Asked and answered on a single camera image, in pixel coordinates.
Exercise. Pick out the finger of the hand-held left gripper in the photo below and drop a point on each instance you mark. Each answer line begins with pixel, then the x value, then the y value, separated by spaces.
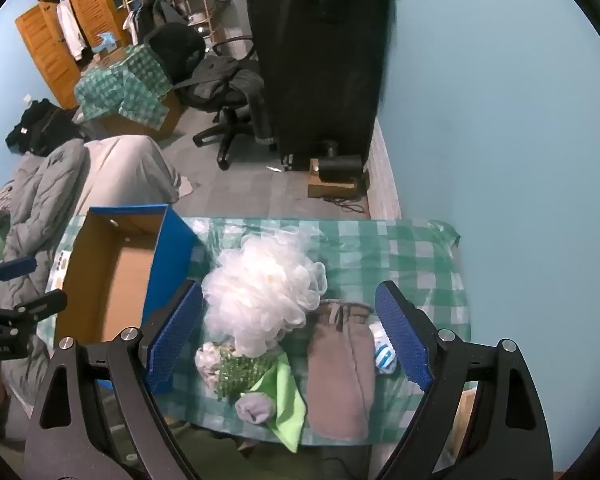
pixel 15 268
pixel 42 306

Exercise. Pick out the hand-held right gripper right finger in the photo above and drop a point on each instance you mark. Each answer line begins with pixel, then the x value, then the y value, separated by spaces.
pixel 402 340

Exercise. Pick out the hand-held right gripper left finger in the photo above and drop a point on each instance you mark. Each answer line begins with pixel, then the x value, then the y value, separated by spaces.
pixel 175 340

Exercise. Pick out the white blue striped sock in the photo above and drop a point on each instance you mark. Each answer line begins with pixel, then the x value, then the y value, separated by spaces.
pixel 384 355

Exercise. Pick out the pale pink cloth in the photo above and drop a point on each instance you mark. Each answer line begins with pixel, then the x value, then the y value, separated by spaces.
pixel 207 360

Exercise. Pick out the sparkly green scrubbing cloth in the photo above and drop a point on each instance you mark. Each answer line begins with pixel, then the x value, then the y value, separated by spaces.
pixel 240 372

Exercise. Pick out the grey-brown fleece mitt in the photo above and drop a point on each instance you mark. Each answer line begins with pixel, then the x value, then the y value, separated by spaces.
pixel 340 385

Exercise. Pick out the white mesh bath loofah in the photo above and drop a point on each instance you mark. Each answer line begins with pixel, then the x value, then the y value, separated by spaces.
pixel 260 290

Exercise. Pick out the white cloth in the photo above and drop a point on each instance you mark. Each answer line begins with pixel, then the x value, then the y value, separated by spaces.
pixel 254 407

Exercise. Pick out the light green microfiber cloth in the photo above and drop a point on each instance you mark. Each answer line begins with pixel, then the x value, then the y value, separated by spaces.
pixel 286 400

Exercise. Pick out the white printed card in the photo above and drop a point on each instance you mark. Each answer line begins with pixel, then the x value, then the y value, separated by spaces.
pixel 60 270

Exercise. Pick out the grey quilted duvet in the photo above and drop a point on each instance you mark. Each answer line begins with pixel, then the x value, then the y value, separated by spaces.
pixel 45 195

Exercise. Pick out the green checked tablecloth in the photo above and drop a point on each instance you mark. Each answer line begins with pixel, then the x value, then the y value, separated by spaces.
pixel 380 245

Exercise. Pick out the black bag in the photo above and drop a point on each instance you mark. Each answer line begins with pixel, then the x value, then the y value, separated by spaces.
pixel 40 127

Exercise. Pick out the beige blanket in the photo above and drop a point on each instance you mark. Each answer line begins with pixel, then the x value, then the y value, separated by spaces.
pixel 125 170

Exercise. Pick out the black cylindrical speaker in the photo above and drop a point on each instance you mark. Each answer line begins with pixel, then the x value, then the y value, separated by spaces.
pixel 340 167

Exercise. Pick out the green checked cloth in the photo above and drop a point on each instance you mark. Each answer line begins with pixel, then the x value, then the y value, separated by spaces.
pixel 130 85

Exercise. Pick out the brown cardboard box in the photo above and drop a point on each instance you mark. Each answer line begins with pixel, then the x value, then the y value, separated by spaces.
pixel 167 110

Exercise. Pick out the wooden louvred wardrobe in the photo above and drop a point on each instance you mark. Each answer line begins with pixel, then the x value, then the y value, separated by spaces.
pixel 45 50

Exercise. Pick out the black office chair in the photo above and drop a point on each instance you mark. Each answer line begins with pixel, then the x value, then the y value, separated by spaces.
pixel 230 125

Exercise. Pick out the white hanging garment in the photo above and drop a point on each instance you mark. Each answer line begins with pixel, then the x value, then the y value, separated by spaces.
pixel 72 30

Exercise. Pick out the dark grey jacket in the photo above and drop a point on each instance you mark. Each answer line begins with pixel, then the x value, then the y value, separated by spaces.
pixel 220 77

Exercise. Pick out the tall black fabric cover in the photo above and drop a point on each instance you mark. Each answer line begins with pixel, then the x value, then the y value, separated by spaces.
pixel 320 60

